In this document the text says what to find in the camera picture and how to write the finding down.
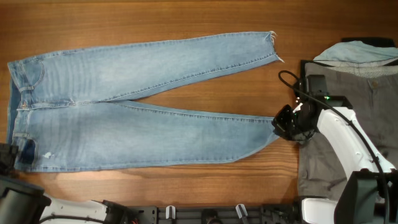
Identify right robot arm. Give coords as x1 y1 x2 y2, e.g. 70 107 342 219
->
272 75 397 223

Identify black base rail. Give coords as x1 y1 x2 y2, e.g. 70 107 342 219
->
130 204 299 224

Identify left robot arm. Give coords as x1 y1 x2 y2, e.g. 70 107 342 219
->
1 143 138 224

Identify light blue denim jeans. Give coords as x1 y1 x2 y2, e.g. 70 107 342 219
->
6 31 279 172

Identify light blue folded garment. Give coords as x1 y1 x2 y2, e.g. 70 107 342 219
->
313 40 397 67

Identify grey trousers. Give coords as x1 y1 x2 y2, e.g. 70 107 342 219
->
298 63 397 200

